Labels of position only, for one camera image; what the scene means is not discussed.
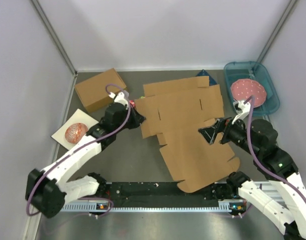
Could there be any teal transparent plastic bin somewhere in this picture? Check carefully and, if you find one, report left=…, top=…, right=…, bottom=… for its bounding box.
left=223, top=61, right=280, bottom=117

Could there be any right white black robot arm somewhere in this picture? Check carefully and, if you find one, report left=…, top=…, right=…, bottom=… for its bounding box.
left=198, top=118, right=306, bottom=240

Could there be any closed brown cardboard box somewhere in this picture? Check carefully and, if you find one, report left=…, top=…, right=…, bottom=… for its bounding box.
left=75, top=68, right=127, bottom=113

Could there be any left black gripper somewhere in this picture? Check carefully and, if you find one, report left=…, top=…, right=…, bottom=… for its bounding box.
left=114, top=103, right=146, bottom=133

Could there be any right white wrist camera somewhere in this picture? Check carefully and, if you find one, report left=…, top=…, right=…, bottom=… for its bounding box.
left=232, top=98, right=252, bottom=124

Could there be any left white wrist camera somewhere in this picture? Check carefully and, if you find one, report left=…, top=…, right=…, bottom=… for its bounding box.
left=108, top=91, right=130, bottom=110

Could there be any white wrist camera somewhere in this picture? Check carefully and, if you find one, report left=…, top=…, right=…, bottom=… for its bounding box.
left=108, top=91, right=130, bottom=110
left=232, top=98, right=252, bottom=124

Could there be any dark blue teardrop dish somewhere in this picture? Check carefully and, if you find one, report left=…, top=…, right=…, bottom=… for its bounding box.
left=195, top=69, right=218, bottom=85

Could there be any white square board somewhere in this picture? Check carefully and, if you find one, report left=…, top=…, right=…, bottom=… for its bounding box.
left=51, top=108, right=98, bottom=150

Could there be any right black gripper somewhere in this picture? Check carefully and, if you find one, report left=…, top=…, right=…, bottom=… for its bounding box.
left=197, top=111, right=260, bottom=156

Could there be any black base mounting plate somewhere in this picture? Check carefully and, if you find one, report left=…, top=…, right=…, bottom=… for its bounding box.
left=77, top=181, right=246, bottom=209

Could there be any red patterned bowl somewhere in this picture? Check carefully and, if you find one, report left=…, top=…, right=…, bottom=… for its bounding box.
left=64, top=122, right=88, bottom=144

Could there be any pink polka dot plate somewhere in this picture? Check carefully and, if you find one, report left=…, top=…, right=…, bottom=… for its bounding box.
left=230, top=78, right=267, bottom=108

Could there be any grey slotted cable duct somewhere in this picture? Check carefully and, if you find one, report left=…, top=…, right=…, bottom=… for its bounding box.
left=60, top=199, right=247, bottom=213

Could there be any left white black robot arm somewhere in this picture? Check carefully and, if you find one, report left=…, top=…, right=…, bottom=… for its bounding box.
left=25, top=103, right=146, bottom=219

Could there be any brown cardboard box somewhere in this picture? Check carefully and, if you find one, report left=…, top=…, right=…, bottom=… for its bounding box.
left=134, top=76, right=240, bottom=193
left=75, top=68, right=127, bottom=113

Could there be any pink plush flower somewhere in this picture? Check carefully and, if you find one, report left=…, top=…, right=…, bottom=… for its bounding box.
left=129, top=100, right=136, bottom=108

